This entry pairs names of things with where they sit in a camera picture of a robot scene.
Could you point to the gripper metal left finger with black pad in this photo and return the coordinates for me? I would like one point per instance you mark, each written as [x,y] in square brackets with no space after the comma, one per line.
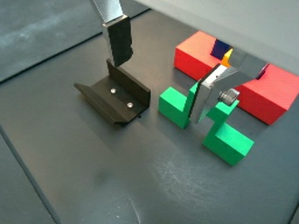
[116,30]

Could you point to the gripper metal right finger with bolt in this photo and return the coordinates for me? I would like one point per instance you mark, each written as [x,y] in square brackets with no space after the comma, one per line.
[216,86]

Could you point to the green S-shaped block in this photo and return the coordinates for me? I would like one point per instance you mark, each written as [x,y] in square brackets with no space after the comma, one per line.
[223,139]

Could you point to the yellow block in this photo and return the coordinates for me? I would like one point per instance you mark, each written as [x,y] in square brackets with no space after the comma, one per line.
[226,58]

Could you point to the dark blue block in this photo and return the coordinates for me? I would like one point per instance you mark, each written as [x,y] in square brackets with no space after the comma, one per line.
[219,49]

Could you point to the purple block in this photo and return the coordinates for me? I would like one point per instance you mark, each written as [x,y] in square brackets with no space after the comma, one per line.
[262,71]

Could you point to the black angled bracket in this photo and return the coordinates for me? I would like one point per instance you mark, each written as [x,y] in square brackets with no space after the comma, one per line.
[119,96]

